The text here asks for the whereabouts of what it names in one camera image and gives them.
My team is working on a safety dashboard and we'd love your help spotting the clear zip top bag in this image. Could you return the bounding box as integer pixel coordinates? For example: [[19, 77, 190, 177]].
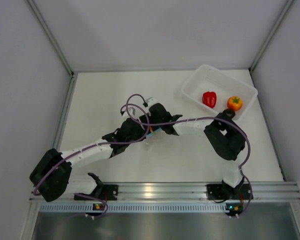
[[142, 126, 162, 151]]

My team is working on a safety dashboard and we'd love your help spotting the red fake pepper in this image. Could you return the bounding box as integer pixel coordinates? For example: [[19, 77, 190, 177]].
[[202, 91, 217, 109]]

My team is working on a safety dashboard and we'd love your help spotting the black fake food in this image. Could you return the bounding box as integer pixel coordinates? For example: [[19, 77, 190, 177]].
[[222, 108, 236, 119]]

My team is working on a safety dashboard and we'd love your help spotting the yellow fake bell pepper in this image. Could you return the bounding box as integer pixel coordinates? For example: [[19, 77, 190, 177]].
[[227, 96, 243, 111]]

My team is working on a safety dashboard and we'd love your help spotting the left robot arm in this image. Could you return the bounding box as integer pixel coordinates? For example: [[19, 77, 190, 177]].
[[30, 118, 149, 202]]

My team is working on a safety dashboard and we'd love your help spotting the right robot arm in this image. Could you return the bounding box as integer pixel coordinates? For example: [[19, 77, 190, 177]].
[[139, 103, 253, 203]]

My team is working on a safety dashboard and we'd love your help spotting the white plastic basket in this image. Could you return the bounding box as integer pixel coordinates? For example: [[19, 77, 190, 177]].
[[181, 64, 258, 121]]

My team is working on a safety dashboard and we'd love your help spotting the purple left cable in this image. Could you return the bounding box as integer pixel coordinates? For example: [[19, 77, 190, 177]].
[[33, 103, 150, 196]]

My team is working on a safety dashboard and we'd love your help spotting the purple cable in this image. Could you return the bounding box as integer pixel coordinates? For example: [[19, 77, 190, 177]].
[[126, 94, 253, 218], [33, 103, 150, 196]]

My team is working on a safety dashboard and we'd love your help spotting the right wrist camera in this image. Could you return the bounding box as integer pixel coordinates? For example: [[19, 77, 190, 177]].
[[143, 97, 158, 108]]

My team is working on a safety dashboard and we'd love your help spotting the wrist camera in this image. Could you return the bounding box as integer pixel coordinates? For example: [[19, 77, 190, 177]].
[[121, 106, 135, 119], [143, 97, 158, 108]]

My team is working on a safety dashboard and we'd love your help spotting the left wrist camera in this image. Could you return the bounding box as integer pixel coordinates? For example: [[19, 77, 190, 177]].
[[121, 106, 135, 119]]

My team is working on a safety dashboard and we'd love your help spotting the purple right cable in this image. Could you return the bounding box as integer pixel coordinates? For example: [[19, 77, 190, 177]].
[[126, 94, 253, 218]]

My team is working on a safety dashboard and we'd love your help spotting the aluminium frame post left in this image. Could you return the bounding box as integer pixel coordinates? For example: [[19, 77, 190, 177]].
[[25, 0, 74, 77]]

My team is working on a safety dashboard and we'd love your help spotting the aluminium frame post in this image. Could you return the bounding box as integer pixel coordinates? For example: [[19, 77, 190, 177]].
[[249, 0, 295, 74], [25, 0, 74, 77]]

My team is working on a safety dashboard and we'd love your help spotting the white slotted cable duct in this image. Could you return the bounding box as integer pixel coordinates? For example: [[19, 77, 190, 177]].
[[40, 202, 242, 214]]

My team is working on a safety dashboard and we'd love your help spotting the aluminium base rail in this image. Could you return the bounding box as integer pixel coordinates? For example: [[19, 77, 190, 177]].
[[29, 181, 300, 202]]

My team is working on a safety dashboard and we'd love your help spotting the aluminium frame post right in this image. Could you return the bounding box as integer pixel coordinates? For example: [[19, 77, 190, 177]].
[[249, 0, 295, 74]]

